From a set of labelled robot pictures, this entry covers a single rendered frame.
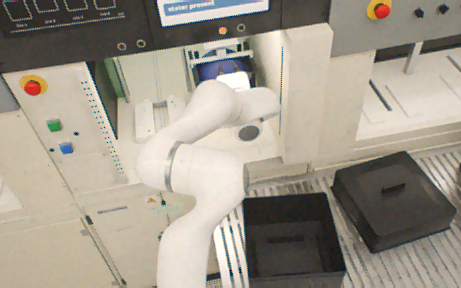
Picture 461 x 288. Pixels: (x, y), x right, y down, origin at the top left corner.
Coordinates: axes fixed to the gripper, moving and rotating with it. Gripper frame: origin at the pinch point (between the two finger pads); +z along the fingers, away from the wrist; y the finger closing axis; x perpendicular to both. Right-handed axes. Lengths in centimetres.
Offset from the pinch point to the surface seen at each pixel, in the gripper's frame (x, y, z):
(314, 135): -18.6, 24.9, -20.5
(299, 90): 2.7, 18.4, -20.4
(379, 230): -33, 36, -52
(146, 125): -28.2, -33.0, 10.4
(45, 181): -22, -67, -15
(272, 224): -42, 6, -37
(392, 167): -33, 51, -30
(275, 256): -42, 3, -49
